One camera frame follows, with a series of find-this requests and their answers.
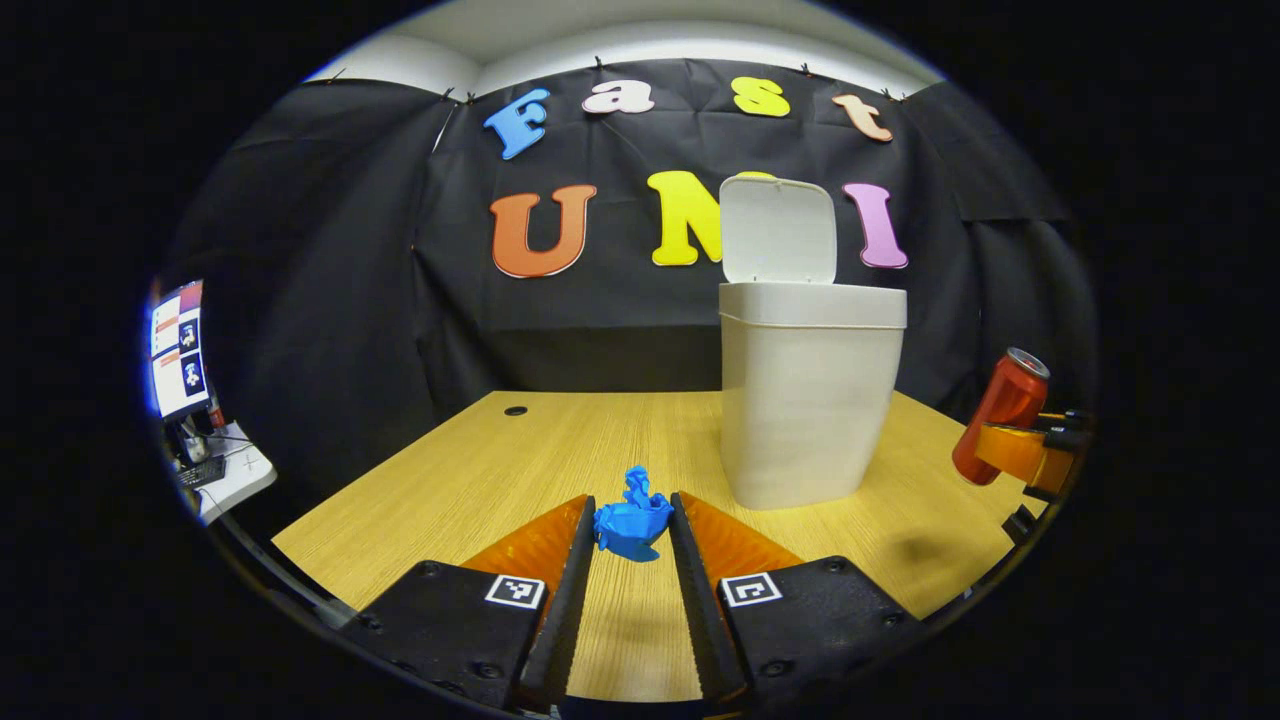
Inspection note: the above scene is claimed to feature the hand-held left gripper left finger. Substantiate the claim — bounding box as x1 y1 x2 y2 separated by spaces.
340 494 598 713

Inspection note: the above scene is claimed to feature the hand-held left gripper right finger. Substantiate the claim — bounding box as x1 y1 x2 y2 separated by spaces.
667 491 926 706

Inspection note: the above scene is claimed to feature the red pop can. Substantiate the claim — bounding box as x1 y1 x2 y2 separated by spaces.
951 347 1051 487

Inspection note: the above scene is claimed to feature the blue paper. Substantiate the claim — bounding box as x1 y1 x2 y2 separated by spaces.
593 465 675 563

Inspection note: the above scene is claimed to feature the white desktop garbage bin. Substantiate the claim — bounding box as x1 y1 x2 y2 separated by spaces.
718 174 909 511

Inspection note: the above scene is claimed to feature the wooden desktop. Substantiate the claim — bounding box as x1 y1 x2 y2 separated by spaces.
272 390 1051 703

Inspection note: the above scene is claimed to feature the white side table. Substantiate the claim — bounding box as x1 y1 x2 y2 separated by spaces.
190 448 279 526

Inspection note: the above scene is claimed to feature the black backdrop cloth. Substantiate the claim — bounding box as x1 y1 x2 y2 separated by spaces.
160 58 1101 501

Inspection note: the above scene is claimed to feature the computer monitor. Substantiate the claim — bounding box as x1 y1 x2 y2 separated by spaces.
148 280 211 421

